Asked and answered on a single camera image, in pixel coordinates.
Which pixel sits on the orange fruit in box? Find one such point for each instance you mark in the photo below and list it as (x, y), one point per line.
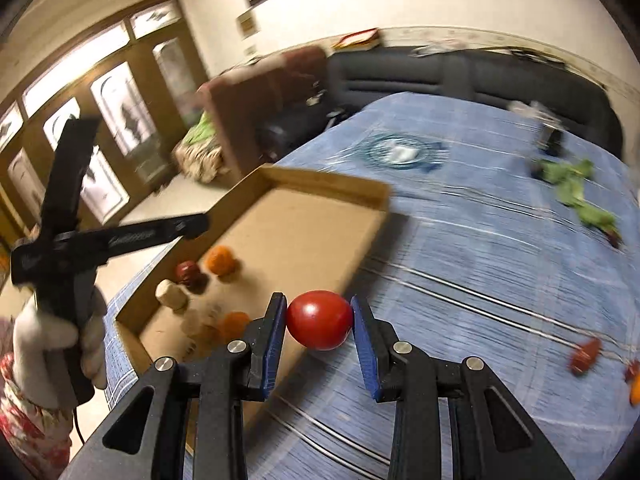
(220, 260)

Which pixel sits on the white gloved left hand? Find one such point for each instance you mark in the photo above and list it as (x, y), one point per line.
(38, 333)

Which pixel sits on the blue plaid tablecloth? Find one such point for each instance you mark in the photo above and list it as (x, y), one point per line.
(477, 258)

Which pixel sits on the beige round rice cake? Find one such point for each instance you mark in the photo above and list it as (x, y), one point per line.
(171, 295)

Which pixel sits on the dark red jujube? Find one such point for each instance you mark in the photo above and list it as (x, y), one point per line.
(585, 356)

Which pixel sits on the red flat box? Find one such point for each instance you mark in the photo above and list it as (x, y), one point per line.
(364, 40)

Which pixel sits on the red tomato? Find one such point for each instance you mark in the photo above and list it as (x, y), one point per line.
(319, 320)

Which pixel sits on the beige patterned blanket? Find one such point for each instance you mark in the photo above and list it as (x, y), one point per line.
(202, 161)

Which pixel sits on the green cloth on armchair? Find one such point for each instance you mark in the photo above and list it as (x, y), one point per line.
(201, 132)

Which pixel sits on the orange tangerine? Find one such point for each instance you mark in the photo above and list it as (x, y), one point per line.
(634, 393)

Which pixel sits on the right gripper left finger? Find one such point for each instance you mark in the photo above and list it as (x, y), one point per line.
(144, 436)

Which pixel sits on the brown armchair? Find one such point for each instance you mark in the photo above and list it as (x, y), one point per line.
(242, 98)

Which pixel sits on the dark red fruit in box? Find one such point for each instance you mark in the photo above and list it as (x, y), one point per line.
(189, 274)

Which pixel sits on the wooden glass door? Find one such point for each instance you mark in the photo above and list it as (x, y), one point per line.
(128, 85)

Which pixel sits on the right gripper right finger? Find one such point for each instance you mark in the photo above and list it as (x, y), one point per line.
(492, 436)

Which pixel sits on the green leafy vegetable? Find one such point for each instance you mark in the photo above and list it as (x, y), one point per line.
(568, 181)

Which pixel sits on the small black device on table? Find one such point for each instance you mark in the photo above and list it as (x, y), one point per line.
(550, 140)

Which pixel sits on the shallow cardboard box tray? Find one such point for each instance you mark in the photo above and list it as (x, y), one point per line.
(291, 230)

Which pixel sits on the black leather sofa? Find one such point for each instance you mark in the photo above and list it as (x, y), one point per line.
(493, 77)

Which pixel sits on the floral sleeve forearm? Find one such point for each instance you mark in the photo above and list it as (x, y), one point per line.
(39, 437)

